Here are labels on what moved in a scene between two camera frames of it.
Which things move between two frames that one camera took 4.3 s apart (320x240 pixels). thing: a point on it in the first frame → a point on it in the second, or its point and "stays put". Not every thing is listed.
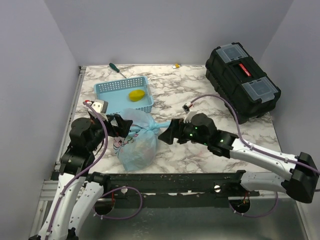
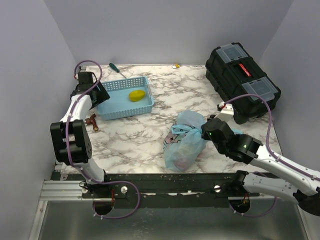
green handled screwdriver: x=115 y=68 stays put
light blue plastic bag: x=137 y=150 → x=183 y=142
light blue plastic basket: x=134 y=93 stays put
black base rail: x=133 y=190 stays put
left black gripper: x=122 y=130 → x=103 y=95
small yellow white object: x=176 y=66 stays put
